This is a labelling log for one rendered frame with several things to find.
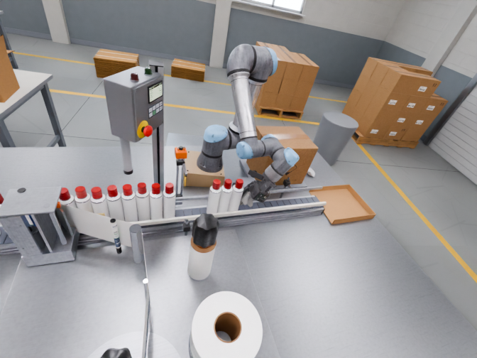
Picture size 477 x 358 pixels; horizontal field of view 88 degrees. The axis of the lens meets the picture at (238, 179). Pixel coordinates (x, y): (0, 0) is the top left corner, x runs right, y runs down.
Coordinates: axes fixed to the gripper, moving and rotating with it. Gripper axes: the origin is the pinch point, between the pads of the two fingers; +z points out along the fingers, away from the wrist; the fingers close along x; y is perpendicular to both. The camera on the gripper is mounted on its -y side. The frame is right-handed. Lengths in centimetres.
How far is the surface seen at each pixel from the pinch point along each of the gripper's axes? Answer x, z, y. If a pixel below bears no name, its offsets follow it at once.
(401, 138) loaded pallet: 353, -116, -178
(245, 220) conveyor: 5.5, 5.5, 5.8
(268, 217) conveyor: 16.1, -1.5, 6.0
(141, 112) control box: -60, -18, -1
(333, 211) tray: 56, -21, 5
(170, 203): -33.0, 10.9, 3.5
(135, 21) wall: -27, 52, -548
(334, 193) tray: 65, -26, -9
